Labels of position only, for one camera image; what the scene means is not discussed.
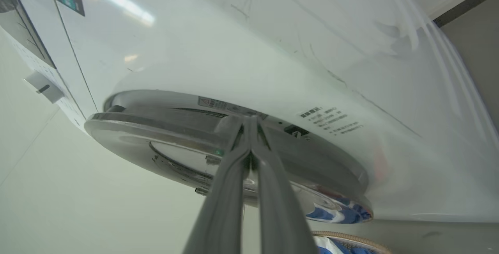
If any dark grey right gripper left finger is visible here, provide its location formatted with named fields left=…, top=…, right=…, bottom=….
left=182, top=115, right=251, bottom=254

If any blue and white clothing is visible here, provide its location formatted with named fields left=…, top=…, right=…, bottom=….
left=314, top=236, right=377, bottom=254

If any white washing machine body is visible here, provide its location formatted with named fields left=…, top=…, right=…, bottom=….
left=0, top=0, right=499, bottom=223

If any woven laundry basket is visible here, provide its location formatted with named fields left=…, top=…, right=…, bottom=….
left=311, top=231, right=394, bottom=254

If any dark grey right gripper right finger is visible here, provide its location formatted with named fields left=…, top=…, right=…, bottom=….
left=249, top=116, right=319, bottom=254

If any round chrome washing machine door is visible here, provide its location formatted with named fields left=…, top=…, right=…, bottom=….
left=84, top=89, right=374, bottom=224

